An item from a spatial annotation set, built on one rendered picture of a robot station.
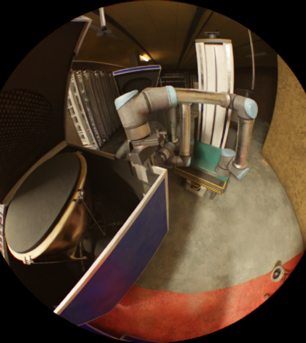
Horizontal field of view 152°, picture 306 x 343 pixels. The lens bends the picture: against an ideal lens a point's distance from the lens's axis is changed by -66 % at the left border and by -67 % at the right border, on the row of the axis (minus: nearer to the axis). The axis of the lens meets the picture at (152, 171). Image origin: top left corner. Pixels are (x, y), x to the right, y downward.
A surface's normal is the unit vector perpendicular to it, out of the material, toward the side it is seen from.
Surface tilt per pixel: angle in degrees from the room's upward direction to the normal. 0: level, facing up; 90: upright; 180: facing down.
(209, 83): 90
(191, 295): 0
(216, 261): 0
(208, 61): 90
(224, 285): 0
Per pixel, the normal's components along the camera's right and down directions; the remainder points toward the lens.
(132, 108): 0.30, 0.51
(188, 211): -0.12, -0.72
